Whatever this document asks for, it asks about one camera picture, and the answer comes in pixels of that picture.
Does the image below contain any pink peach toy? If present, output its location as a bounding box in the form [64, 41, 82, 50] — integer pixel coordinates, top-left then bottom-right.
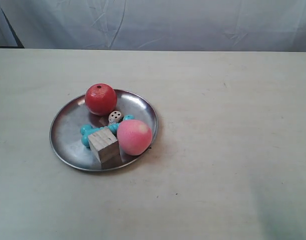
[117, 119, 152, 156]

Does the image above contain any white dotted die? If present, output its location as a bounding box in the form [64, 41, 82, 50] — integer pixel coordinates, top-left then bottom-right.
[108, 110, 124, 125]

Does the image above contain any white backdrop cloth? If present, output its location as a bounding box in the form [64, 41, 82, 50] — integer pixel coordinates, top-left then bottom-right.
[0, 0, 306, 52]

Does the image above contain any red apple toy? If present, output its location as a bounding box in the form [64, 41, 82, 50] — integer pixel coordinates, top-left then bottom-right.
[85, 83, 117, 116]

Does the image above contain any grey wooden cube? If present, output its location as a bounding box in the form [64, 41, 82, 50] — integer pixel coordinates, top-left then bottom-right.
[88, 127, 120, 164]

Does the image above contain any round metal plate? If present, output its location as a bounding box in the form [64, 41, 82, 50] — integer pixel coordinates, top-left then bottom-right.
[49, 89, 159, 172]

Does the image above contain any turquoise bone toy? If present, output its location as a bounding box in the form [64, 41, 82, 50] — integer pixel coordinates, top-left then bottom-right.
[80, 114, 135, 148]

